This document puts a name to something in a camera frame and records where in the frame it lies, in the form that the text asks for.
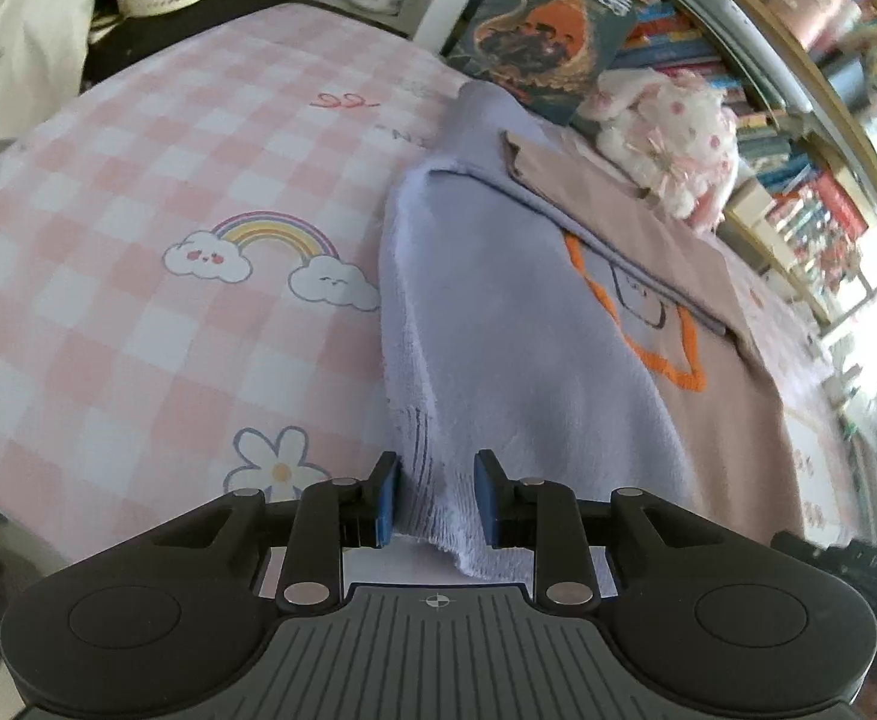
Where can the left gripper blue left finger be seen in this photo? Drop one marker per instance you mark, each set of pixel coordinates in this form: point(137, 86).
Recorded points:
point(329, 518)

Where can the pink checked cartoon tablecloth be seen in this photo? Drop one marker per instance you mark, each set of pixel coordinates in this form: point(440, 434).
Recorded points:
point(189, 284)

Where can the row of colourful shelf books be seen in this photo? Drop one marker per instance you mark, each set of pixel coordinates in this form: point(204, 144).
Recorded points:
point(789, 217)

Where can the pink white plush bunny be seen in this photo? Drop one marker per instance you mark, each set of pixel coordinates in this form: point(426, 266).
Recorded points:
point(673, 135)

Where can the pink and lilac sweater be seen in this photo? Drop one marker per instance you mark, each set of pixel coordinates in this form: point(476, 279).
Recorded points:
point(531, 305)

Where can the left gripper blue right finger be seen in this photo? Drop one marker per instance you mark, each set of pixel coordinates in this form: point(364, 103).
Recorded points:
point(543, 517)

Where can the Harry Potter book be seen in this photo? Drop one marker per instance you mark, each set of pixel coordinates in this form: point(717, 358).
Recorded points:
point(547, 53)

